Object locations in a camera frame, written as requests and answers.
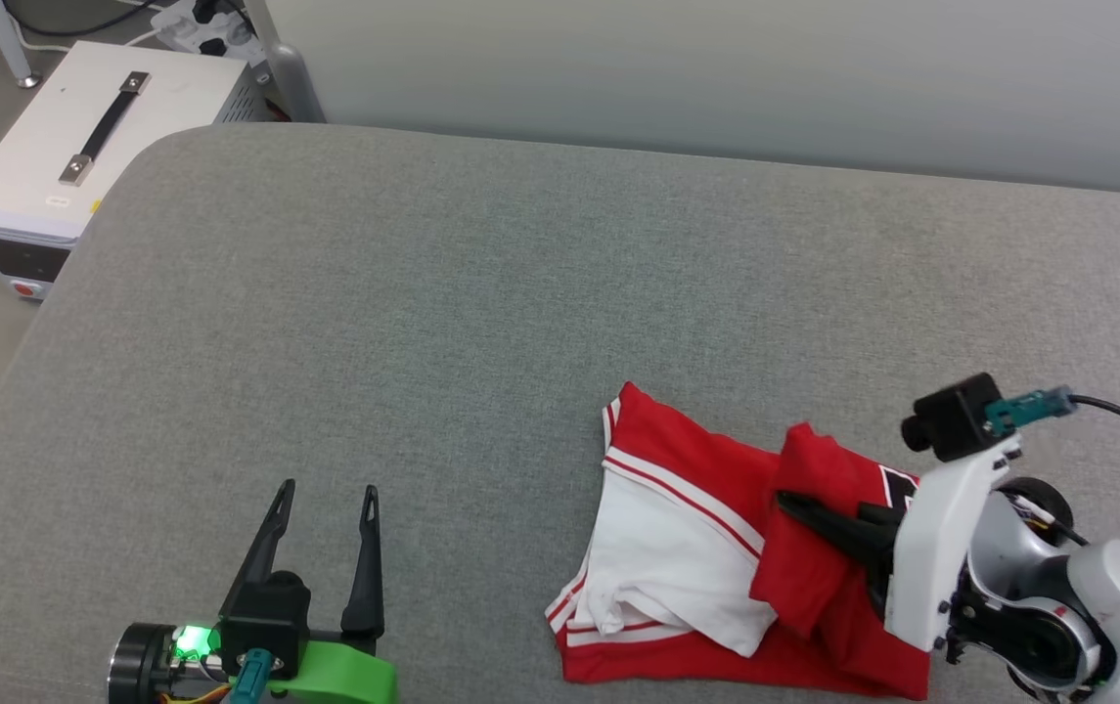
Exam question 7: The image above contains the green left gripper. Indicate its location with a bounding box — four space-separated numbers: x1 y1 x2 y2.
107 478 400 704

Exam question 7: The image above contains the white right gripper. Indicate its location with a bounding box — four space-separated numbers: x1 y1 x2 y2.
775 438 1024 653

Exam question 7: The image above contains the red and white shirt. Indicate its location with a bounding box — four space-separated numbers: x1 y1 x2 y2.
544 380 935 702

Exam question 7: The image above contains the white metal power box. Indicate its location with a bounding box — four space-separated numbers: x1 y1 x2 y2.
0 40 273 300

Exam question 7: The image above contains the white power strip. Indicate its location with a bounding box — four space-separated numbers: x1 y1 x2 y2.
150 0 263 61

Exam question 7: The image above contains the white metal table leg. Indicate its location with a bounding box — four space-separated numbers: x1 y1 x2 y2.
0 0 41 90

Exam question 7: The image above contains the black right camera cable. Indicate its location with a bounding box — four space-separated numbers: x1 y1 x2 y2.
984 387 1120 462

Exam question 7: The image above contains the black box carry handle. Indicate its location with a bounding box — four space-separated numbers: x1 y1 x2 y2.
58 70 153 188

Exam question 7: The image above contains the grey metal partition post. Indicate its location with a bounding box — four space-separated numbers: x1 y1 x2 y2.
241 0 329 125

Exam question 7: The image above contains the black floor cable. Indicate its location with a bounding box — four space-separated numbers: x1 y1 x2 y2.
1 0 162 40

